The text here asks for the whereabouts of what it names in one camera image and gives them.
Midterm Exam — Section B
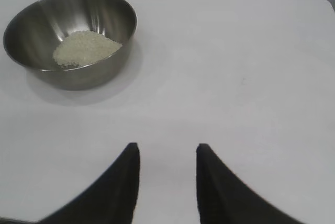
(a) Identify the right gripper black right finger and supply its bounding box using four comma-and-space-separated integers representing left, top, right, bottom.
195, 143, 300, 224

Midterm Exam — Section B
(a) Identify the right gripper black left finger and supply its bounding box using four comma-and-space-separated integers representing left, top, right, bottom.
39, 142, 141, 224

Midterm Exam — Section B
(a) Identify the stainless steel bowl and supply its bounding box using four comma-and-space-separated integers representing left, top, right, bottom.
2, 0, 138, 91

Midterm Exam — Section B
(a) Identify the white rice pile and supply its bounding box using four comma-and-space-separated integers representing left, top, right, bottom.
52, 30, 124, 69

